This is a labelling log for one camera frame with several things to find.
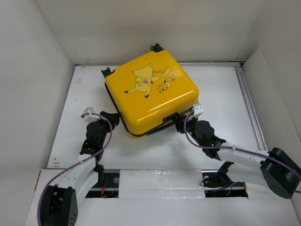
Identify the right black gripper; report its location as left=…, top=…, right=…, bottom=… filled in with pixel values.
left=173, top=113, right=204, bottom=147

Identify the yellow hard-shell suitcase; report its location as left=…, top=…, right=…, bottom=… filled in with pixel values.
left=101, top=43, right=199, bottom=137

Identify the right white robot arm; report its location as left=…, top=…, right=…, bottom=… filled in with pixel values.
left=174, top=114, right=301, bottom=199

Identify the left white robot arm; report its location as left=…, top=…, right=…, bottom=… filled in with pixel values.
left=37, top=108, right=120, bottom=226

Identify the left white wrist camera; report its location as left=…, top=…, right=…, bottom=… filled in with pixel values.
left=81, top=107, right=96, bottom=123

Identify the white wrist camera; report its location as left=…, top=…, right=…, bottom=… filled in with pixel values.
left=81, top=107, right=96, bottom=123
left=192, top=103, right=204, bottom=118

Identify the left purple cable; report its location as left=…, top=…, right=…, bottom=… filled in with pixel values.
left=36, top=113, right=113, bottom=226

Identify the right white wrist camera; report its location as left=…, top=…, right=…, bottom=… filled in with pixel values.
left=192, top=103, right=204, bottom=118

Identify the aluminium frame rail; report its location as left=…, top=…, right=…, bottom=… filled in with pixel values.
left=234, top=64, right=268, bottom=150

